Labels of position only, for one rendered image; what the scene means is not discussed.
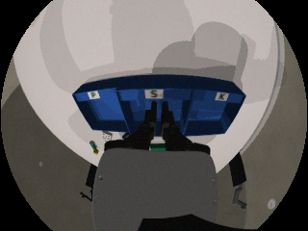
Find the white domino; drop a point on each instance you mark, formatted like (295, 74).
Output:
(106, 136)

